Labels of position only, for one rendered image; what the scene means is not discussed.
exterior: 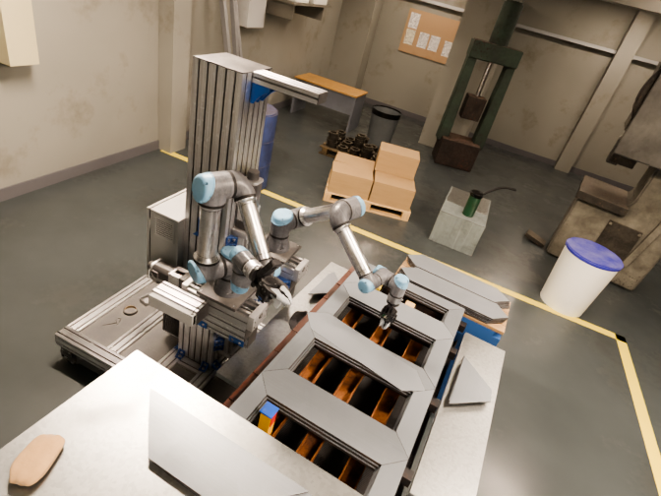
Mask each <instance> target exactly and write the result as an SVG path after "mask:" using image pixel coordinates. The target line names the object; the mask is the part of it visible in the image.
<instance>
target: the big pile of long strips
mask: <svg viewBox="0 0 661 496"><path fill-rule="evenodd" d="M407 256H408V257H407V260H408V261H407V263H408V264H409V266H410V267H411V268H400V269H399V271H398V272H397V273H398V274H403V275H406V276H407V277H408V278H409V282H411V283H413V284H415V285H417V286H419V287H421V288H423V289H425V290H428V291H430V292H432V293H434V294H436V295H438V296H440V297H442V298H443V299H445V300H448V301H450V302H452V303H454V304H456V305H458V306H460V307H462V308H464V309H465V311H464V314H466V315H468V316H470V317H472V318H474V319H476V320H479V321H481V322H483V323H485V324H501V323H504V322H505V321H506V320H507V319H508V318H509V317H508V316H507V315H506V313H505V312H504V311H503V310H502V309H510V308H509V307H510V302H509V301H508V299H507V298H506V297H505V296H504V295H503V294H502V293H501V292H500V291H499V290H498V289H497V288H496V287H493V286H491V285H489V284H488V283H485V282H483V281H481V280H479V279H475V278H473V277H471V276H469V275H467V274H464V273H462V272H460V271H458V270H456V269H453V268H451V267H449V266H447V265H445V264H442V263H440V262H438V261H436V260H434V259H431V258H429V257H427V256H425V255H407Z"/></svg>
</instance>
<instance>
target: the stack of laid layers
mask: <svg viewBox="0 0 661 496"><path fill-rule="evenodd" d="M404 295H405V296H407V297H409V298H411V299H413V300H415V301H417V302H419V303H421V304H423V305H425V306H427V307H429V308H432V309H434V310H436V311H438V312H440V313H442V314H444V317H443V319H442V321H441V322H444V320H445V319H446V317H447V314H448V312H449V309H447V308H445V307H443V306H441V305H439V304H436V303H434V302H432V301H430V300H428V299H426V298H424V297H422V296H420V295H418V294H416V293H414V292H412V291H409V290H407V289H406V290H405V293H404ZM348 304H351V305H353V306H355V307H357V308H359V309H361V310H363V311H365V312H367V313H369V314H371V315H373V316H374V317H376V318H378V319H380V320H381V317H380V318H379V316H380V313H381V312H380V311H378V310H376V309H374V308H372V307H370V306H368V305H366V304H364V303H362V302H360V301H358V300H356V299H354V298H352V297H350V296H349V297H348V298H347V300H346V301H345V302H344V303H343V304H342V306H341V307H340V308H339V309H338V310H337V311H336V313H335V314H334V317H335V318H337V317H338V316H339V315H340V314H341V312H342V311H343V310H344V309H345V308H346V306H347V305H348ZM391 325H392V326H394V327H396V328H398V329H400V330H402V331H404V332H406V333H408V334H410V335H412V336H413V337H415V338H417V339H418V340H420V341H423V342H425V343H427V344H429V345H430V347H429V350H428V352H427V354H426V356H425V359H424V361H423V363H422V365H421V367H419V366H417V365H415V364H414V363H412V362H410V361H408V360H406V359H404V358H402V357H400V356H398V355H397V354H395V353H393V352H391V351H389V350H387V349H386V351H388V352H390V353H391V354H393V355H394V356H396V357H397V358H399V359H400V360H402V361H403V362H405V363H407V364H408V365H410V366H411V367H413V368H414V369H416V370H417V372H418V374H419V376H420V379H421V381H422V383H423V386H424V388H425V390H426V391H428V390H435V387H434V385H433V384H432V382H431V380H430V378H429V377H428V375H427V373H426V372H425V370H424V366H425V364H426V362H427V359H428V357H429V355H430V352H431V350H432V348H433V345H434V343H435V341H436V340H435V339H433V338H431V337H429V336H427V335H425V334H423V333H421V332H419V331H417V330H415V329H413V328H411V327H409V326H407V325H405V324H403V323H401V322H399V321H397V320H395V321H394V322H393V323H392V324H391ZM312 332H313V334H314V337H315V338H314V339H313V340H312V341H311V343H310V344H309V345H308V346H307V347H306V349H305V350H304V351H303V352H302V353H301V355H300V356H299V357H298V358H297V359H296V360H295V362H294V363H293V364H292V365H291V366H290V368H289V370H291V371H294V370H295V369H296V368H297V366H298V365H299V364H300V363H301V362H302V360H303V359H304V358H305V357H306V355H307V354H308V353H309V352H310V351H311V349H312V348H313V347H314V346H315V347H317V348H319V349H321V350H322V351H324V352H326V353H328V354H330V355H331V356H333V357H335V358H337V359H339V360H340V361H342V362H344V363H346V364H348V365H349V366H351V367H353V368H355V369H357V370H358V371H360V372H362V373H364V374H366V375H367V376H369V377H371V378H373V379H375V380H376V381H378V382H380V383H382V384H384V385H385V386H387V387H389V388H391V389H393V390H394V391H396V392H398V393H400V394H402V395H403V396H405V397H407V399H406V401H405V403H404V406H403V408H402V410H401V412H400V415H399V417H398V419H397V421H396V424H395V426H394V428H393V431H395V432H396V429H397V427H398V425H399V422H400V420H401V418H402V417H403V414H404V412H405V410H406V407H407V405H408V403H409V401H410V398H411V396H412V394H413V392H420V391H402V390H400V389H399V388H397V387H396V386H394V385H393V384H391V383H390V382H388V381H387V380H385V379H384V378H382V377H381V376H379V375H378V374H376V373H375V372H374V371H372V370H371V369H369V368H368V367H366V366H365V365H363V364H362V363H360V362H359V361H357V360H356V359H354V358H353V357H351V356H350V355H348V354H347V353H346V352H344V351H343V350H341V349H340V348H338V347H337V346H335V345H334V344H332V343H331V342H329V341H327V340H326V339H325V338H323V337H322V336H320V335H319V334H317V333H316V332H314V331H313V330H312ZM384 349H385V348H384ZM267 402H270V403H272V404H273V405H275V406H277V407H278V408H279V410H278V412H280V413H282V414H283V415H285V416H286V417H288V418H290V419H291V420H293V421H294V422H296V423H298V424H299V425H301V426H302V427H304V428H306V429H307V430H309V431H310V432H312V433H314V434H315V435H317V436H318V437H320V438H322V439H323V440H325V441H327V442H328V443H330V444H331V445H333V446H335V447H336V448H338V449H339V450H341V451H343V452H344V453H345V454H346V455H348V456H350V457H351V458H353V459H354V460H356V461H358V462H359V463H361V464H362V465H365V466H366V467H368V468H370V469H371V470H373V471H374V473H373V475H372V478H371V480H370V482H369V484H368V486H367V489H366V491H365V493H364V495H363V496H368V495H369V492H370V490H371V488H372V486H373V483H374V481H375V479H376V476H377V474H378V472H379V469H380V467H381V465H380V464H379V463H377V462H375V461H374V460H372V459H371V458H369V457H367V456H366V455H364V454H362V453H361V452H359V451H358V450H356V449H354V448H353V447H351V446H349V445H348V444H346V443H344V442H343V441H341V440H340V439H338V438H336V437H335V436H333V435H331V434H330V433H329V432H328V431H326V430H324V429H323V428H321V427H319V426H318V425H316V424H315V423H313V422H311V421H310V420H308V419H306V418H305V417H303V416H302V415H300V414H298V413H297V412H295V411H293V410H292V409H290V408H289V407H287V406H285V405H284V404H282V403H280V402H278V401H277V400H275V399H273V398H272V397H270V396H268V395H266V396H265V398H264V399H263V400H262V401H261V402H260V404H259V405H258V406H257V407H256V408H255V410H254V411H253V412H252V413H251V414H250V415H249V417H248V418H247V419H246V420H248V421H249V422H251V423H252V422H253V420H254V419H255V418H256V417H257V415H258V414H259V413H260V410H261V409H262V407H263V406H264V405H265V404H266V403H267Z"/></svg>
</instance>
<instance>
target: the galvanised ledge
mask: <svg viewBox="0 0 661 496"><path fill-rule="evenodd" d="M347 271H348V270H347V269H345V268H343V267H341V266H339V265H337V264H335V263H333V262H331V263H329V264H328V265H327V266H326V267H325V268H324V269H323V270H322V271H321V272H320V273H319V274H318V275H317V276H316V277H315V278H314V279H313V280H312V281H311V282H310V283H309V284H307V285H306V286H305V287H304V288H303V289H302V290H301V291H300V292H299V293H298V294H297V295H296V296H295V297H294V298H293V299H292V304H291V305H286V306H284V307H283V308H282V309H281V310H280V311H279V312H278V313H277V314H276V315H275V316H274V317H273V318H272V319H271V320H270V321H269V322H268V323H267V324H266V325H265V326H263V327H262V328H261V329H260V330H259V331H258V332H257V335H256V339H255V340H254V341H253V342H252V343H251V344H250V346H249V347H248V348H245V347H241V348H240V349H239V350H238V351H237V352H236V353H235V354H234V355H233V356H232V357H231V358H230V359H229V360H228V361H227V362H226V363H225V364H224V365H223V366H222V367H220V368H219V369H218V370H217V371H216V376H217V377H218V378H220V379H221V380H223V381H225V382H226V383H228V384H229V385H231V386H233V387H234V388H236V389H238V388H239V386H240V385H241V384H242V383H243V382H244V381H245V380H246V379H247V378H248V377H249V376H250V375H251V374H252V373H253V372H254V370H255V369H256V368H257V367H258V366H259V365H260V364H261V363H262V362H263V361H264V360H265V359H266V358H267V357H268V356H269V354H270V353H271V352H272V351H273V350H274V349H275V348H276V347H277V346H278V345H279V344H280V343H281V342H282V341H283V340H284V338H285V337H286V336H287V335H288V334H289V333H290V332H291V331H292V330H291V329H290V326H289V320H290V318H291V316H292V315H293V313H294V312H296V311H308V312H310V311H311V310H312V309H313V308H314V306H315V305H316V304H317V303H318V302H319V301H320V300H321V299H322V298H323V297H324V296H325V294H308V293H309V292H310V291H311V290H312V289H313V288H315V287H316V286H317V285H318V284H319V283H320V282H321V281H322V280H323V279H324V278H325V277H326V276H327V275H329V274H331V273H333V272H335V274H336V277H337V279H338V280H340V279H341V278H342V277H343V275H344V274H345V273H346V272H347Z"/></svg>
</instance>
